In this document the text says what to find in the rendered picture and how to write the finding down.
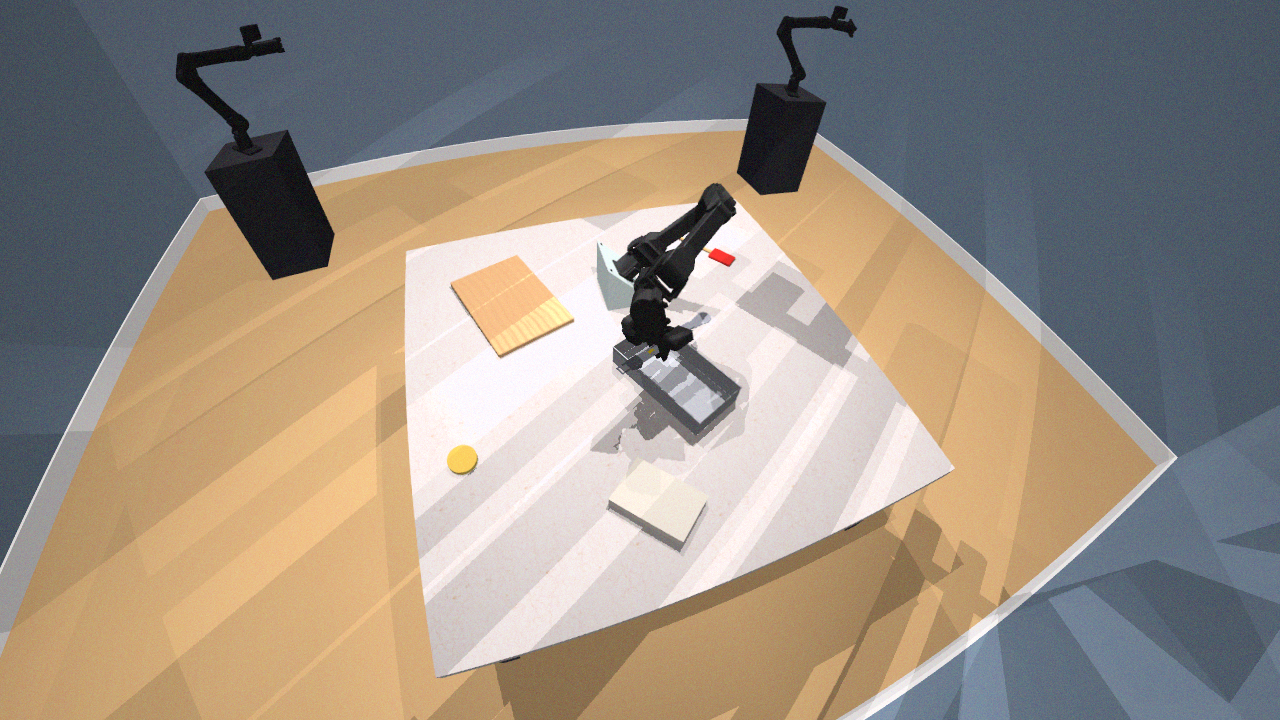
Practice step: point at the yellow round disc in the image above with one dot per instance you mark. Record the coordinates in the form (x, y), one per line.
(462, 458)

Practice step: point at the light wooden board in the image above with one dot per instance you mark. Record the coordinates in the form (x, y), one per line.
(510, 305)

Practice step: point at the red spatula with wooden handle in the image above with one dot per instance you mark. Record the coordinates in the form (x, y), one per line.
(720, 256)

